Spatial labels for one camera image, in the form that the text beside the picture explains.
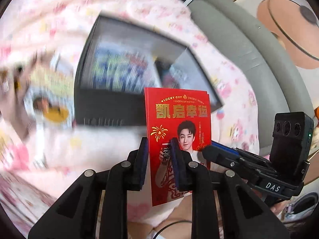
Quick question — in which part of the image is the black cable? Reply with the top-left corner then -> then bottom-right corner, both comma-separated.
152,219 -> 193,239

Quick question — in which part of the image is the black storage box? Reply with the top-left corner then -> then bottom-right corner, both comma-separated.
73,15 -> 225,126

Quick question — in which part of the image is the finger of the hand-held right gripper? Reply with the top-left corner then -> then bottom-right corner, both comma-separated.
212,141 -> 273,174
202,144 -> 263,184

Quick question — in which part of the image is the blue white packet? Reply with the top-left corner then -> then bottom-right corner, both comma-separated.
92,47 -> 163,93

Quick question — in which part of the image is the pink printed blanket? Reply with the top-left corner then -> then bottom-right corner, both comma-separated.
0,0 -> 261,239

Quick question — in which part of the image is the red printed card packet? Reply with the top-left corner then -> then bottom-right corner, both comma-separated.
144,87 -> 212,207

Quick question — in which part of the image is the grey shoe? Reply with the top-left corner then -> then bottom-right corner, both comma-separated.
287,192 -> 319,220

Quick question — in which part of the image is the yellow white snack packet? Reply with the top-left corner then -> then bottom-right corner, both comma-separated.
24,75 -> 75,130

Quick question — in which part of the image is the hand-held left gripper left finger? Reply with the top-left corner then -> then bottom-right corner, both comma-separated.
28,137 -> 150,239

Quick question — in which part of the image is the grey sofa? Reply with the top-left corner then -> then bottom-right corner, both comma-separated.
184,0 -> 314,142

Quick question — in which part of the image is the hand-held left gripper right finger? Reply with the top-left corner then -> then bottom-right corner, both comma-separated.
169,139 -> 291,239

